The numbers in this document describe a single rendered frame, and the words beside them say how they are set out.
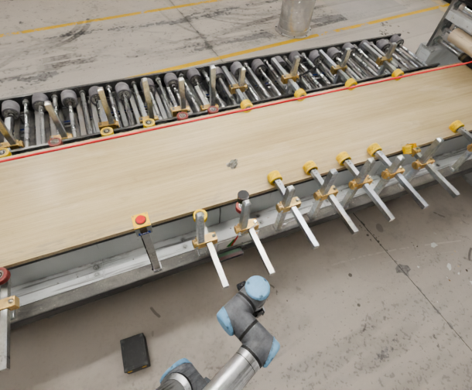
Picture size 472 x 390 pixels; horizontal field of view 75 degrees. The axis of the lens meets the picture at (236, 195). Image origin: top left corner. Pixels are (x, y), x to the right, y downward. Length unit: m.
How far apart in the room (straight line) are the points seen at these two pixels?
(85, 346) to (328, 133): 2.24
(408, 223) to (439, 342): 1.03
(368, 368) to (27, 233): 2.31
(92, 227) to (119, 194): 0.24
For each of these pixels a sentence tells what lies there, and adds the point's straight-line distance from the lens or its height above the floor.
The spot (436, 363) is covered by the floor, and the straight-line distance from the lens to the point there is 2.89.
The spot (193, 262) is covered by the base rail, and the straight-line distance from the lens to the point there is 1.85.
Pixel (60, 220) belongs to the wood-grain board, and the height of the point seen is 0.90.
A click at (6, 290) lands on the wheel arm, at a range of 1.90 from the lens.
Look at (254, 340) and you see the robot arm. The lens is 1.12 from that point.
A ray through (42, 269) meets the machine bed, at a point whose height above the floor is 0.71.
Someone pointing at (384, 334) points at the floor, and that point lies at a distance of 2.75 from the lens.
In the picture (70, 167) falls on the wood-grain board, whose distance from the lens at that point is 2.13.
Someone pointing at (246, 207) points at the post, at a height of 1.09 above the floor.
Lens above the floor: 2.39
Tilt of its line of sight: 54 degrees down
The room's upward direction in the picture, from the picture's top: 7 degrees clockwise
